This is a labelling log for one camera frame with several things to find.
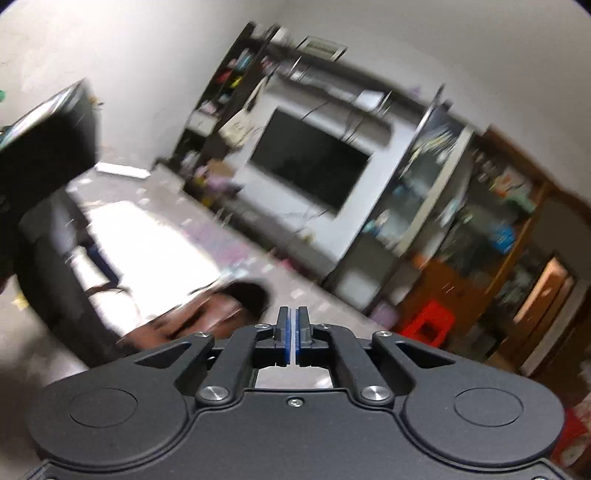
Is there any purple patterned waste bin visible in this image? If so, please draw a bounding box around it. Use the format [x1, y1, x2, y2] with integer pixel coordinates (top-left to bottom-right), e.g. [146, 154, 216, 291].
[370, 300, 400, 330]

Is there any white tv wall unit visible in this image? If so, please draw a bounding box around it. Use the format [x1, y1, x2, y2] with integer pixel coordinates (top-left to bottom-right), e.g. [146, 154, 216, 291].
[224, 71, 419, 276]

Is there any dark glass display cabinet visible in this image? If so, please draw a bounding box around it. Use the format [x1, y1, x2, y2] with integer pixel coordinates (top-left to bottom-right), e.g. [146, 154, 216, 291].
[360, 89, 475, 258]

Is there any black flat television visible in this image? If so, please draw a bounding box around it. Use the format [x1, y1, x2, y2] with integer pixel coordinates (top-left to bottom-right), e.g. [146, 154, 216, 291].
[249, 110, 370, 214]

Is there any brown leather shoe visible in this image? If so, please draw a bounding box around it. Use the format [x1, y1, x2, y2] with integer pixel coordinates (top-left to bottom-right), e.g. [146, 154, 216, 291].
[117, 281, 271, 358]

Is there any brown wooden cabinet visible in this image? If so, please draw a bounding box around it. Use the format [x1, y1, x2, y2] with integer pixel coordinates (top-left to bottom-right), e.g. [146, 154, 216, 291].
[394, 127, 590, 375]

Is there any red plastic stool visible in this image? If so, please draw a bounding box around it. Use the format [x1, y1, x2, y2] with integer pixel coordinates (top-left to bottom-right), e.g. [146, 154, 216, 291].
[400, 300, 456, 348]

